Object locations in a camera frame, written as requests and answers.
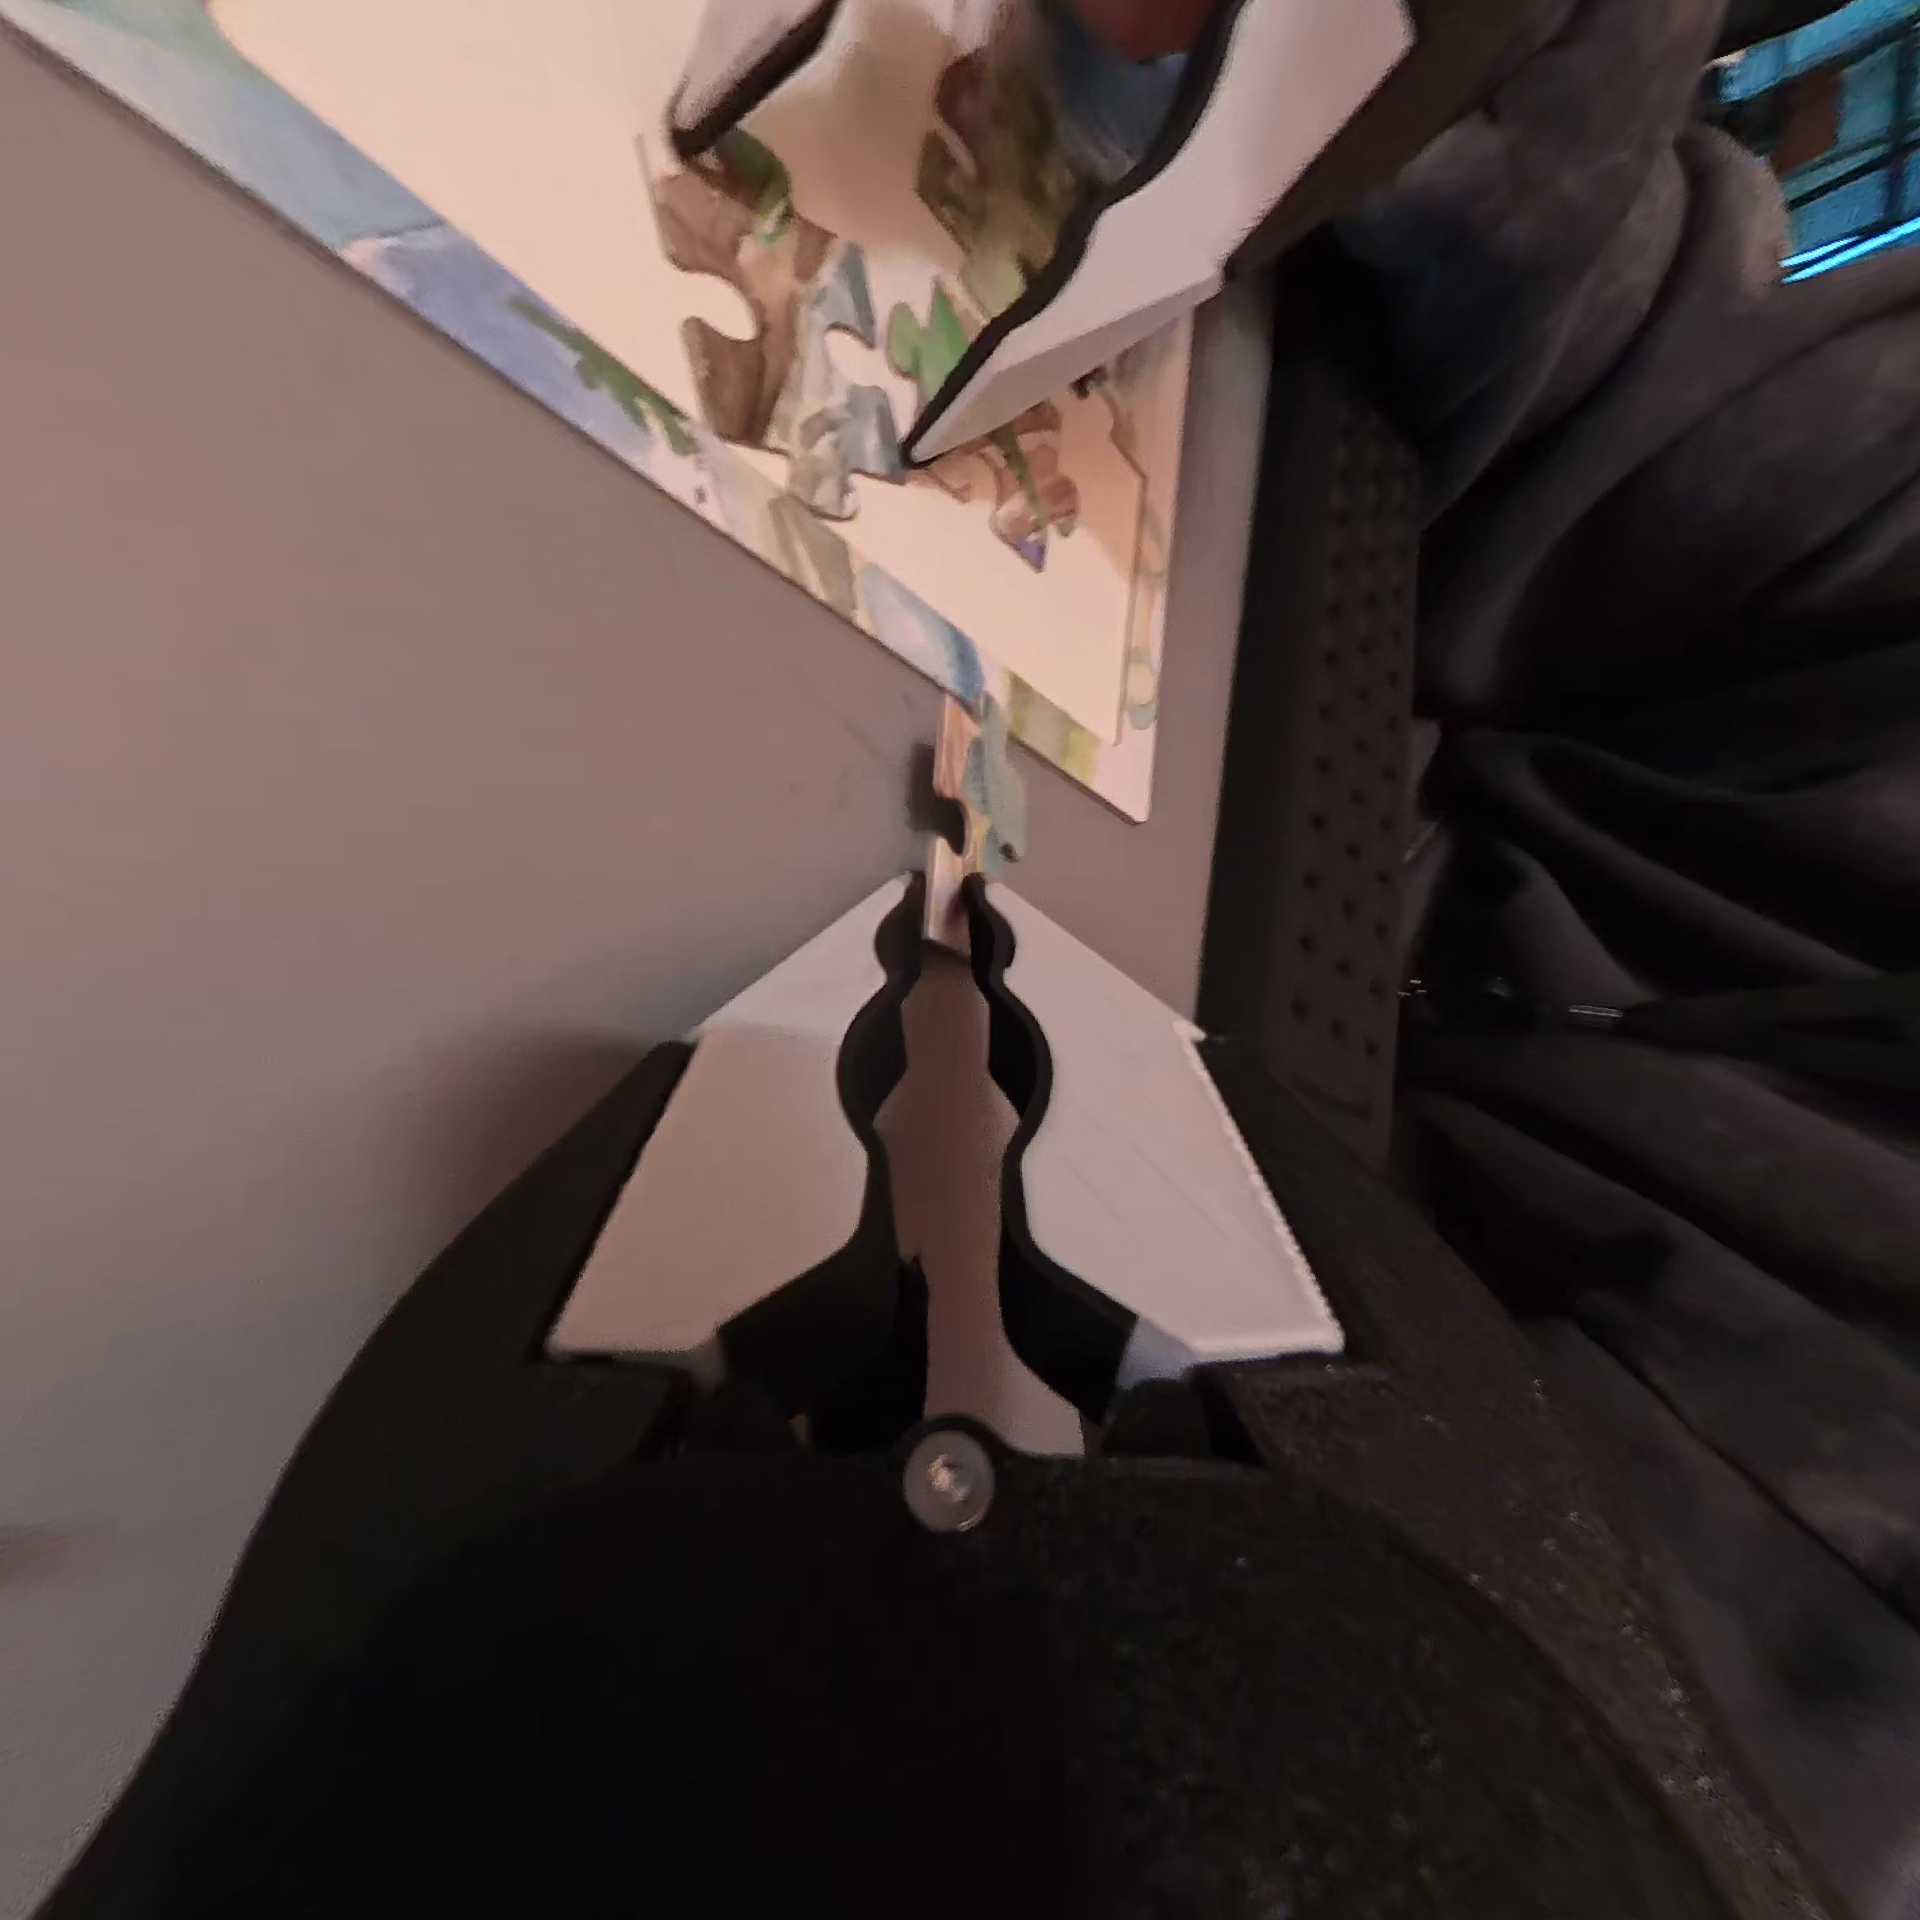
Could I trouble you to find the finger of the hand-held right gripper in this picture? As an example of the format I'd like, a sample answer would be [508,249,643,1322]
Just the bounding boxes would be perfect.
[902,0,1423,466]
[664,0,846,168]

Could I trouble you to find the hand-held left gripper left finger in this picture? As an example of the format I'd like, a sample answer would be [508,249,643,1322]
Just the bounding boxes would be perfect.
[547,873,924,1378]

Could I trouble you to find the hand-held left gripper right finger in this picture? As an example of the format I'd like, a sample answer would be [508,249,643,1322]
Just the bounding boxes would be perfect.
[964,873,1344,1434]

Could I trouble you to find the green grass puzzle piece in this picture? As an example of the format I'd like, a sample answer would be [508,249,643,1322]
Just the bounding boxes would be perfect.
[912,36,1113,325]

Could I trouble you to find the dinosaur puzzle tray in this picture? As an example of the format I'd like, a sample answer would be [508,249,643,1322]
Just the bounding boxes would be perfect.
[0,0,1202,827]

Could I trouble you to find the person's right forearm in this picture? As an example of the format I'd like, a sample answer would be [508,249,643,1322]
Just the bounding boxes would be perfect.
[1336,0,1801,497]

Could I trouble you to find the grey desk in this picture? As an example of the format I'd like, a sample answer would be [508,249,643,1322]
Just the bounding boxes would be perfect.
[0,16,1278,1920]

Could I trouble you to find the black dimpled surface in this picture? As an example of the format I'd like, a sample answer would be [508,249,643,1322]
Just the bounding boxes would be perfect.
[1200,287,1426,1156]

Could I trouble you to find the person's grey sweater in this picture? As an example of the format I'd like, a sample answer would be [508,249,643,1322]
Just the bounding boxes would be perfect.
[1319,0,1920,1920]

